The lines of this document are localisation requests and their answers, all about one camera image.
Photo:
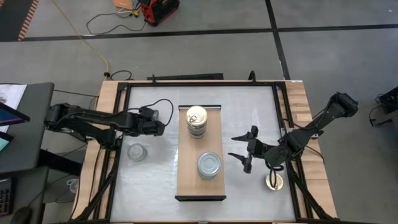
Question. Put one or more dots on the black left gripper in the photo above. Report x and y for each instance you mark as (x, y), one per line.
(150, 128)

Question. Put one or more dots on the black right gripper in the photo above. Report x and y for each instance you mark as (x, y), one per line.
(256, 149)

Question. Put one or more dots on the silver can green white label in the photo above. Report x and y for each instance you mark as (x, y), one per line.
(209, 164)
(136, 152)

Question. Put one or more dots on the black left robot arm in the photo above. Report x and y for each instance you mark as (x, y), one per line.
(93, 116)

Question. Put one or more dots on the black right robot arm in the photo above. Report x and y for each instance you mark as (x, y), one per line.
(323, 118)

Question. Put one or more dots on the wooden shelf black legs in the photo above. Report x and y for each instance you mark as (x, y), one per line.
(192, 183)

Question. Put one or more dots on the white glossy table sheet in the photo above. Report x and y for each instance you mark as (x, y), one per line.
(242, 102)

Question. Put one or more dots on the black flat panel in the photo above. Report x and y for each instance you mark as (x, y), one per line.
(186, 76)

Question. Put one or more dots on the black clamp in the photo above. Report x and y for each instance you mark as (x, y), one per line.
(252, 76)

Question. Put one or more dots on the clear plastic cup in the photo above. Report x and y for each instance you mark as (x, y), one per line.
(73, 186)

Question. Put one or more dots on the black desk base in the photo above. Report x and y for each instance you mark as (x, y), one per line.
(59, 161)

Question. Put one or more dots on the red and black case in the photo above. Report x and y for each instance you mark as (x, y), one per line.
(158, 12)

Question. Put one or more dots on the grey desk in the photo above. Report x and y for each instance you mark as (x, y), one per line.
(34, 146)

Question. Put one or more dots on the orange box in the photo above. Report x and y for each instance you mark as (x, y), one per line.
(122, 3)

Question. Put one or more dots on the blue screen monitor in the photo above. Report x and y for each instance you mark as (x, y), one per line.
(11, 116)

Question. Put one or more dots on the white paper sheet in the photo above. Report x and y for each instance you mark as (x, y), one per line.
(14, 91)

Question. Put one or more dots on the small dark tablet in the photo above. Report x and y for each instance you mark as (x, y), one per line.
(4, 141)

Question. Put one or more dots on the black computer mouse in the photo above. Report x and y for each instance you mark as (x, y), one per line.
(22, 215)

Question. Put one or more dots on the black keyboard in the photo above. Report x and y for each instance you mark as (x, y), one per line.
(4, 197)

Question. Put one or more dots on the black mat orange striped edge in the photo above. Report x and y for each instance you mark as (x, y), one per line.
(12, 18)

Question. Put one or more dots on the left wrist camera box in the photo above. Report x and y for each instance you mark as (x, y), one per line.
(149, 113)

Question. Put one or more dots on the black metal table frame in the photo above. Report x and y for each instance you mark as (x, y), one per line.
(202, 84)

